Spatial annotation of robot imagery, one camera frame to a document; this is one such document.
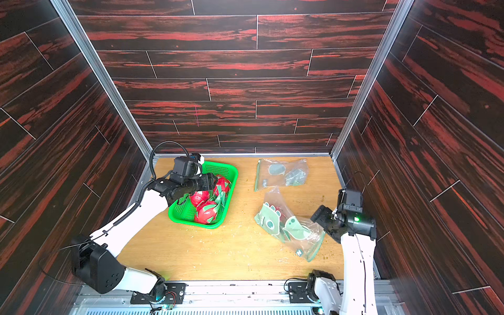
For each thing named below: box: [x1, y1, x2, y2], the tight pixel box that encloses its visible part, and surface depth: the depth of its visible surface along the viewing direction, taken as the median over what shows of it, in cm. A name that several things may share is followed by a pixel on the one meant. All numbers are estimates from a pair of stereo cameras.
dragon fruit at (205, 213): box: [194, 200, 218, 225], surface depth 88 cm
